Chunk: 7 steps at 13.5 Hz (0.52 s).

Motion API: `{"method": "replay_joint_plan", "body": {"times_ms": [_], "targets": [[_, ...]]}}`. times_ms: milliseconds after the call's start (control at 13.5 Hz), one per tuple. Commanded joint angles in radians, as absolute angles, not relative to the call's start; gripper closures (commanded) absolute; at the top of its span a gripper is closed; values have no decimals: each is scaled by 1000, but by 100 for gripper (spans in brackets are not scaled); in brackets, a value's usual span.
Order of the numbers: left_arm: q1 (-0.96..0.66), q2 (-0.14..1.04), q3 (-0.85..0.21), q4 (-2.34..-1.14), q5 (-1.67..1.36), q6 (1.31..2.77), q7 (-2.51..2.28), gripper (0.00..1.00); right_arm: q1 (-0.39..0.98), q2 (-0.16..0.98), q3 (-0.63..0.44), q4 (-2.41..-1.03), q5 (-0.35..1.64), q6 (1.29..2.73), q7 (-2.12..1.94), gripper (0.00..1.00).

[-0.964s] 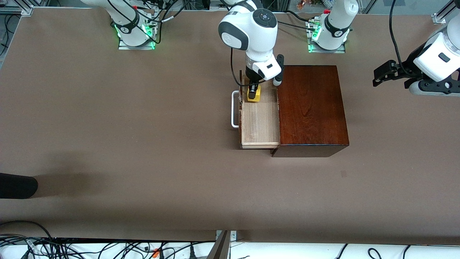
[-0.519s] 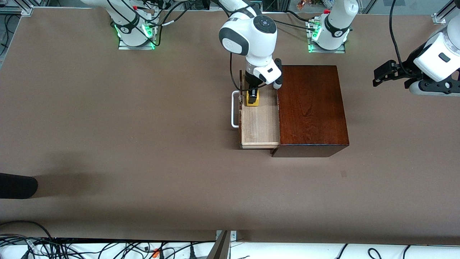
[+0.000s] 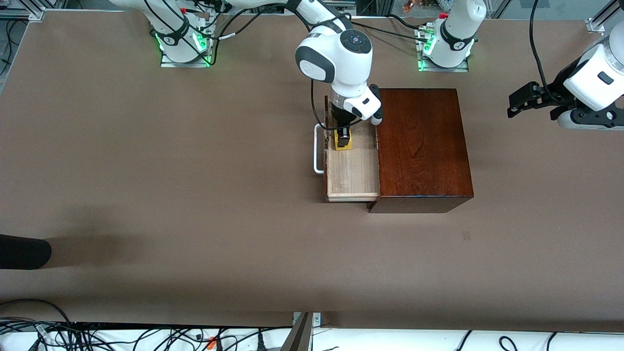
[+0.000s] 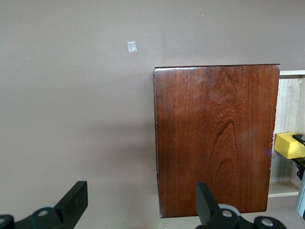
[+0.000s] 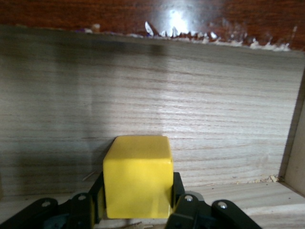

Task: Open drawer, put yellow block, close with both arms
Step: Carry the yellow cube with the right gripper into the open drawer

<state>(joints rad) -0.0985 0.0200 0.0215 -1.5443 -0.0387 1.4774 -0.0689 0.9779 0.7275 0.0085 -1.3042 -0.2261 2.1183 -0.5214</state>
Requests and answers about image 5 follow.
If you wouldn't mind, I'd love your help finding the yellow block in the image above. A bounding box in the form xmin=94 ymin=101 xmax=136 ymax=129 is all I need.
xmin=102 ymin=135 xmax=174 ymax=219

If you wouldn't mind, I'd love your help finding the wooden drawer with white handle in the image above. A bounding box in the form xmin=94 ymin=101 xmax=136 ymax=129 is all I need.
xmin=0 ymin=23 xmax=305 ymax=229

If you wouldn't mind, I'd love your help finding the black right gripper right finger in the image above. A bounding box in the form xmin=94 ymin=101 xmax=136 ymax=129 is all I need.
xmin=165 ymin=171 xmax=263 ymax=229

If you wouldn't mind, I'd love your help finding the dark brown wooden cabinet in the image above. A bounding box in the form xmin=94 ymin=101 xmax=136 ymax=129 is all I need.
xmin=0 ymin=0 xmax=305 ymax=52

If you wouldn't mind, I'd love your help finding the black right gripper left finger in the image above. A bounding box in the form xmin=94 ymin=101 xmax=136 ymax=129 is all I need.
xmin=0 ymin=173 xmax=106 ymax=229

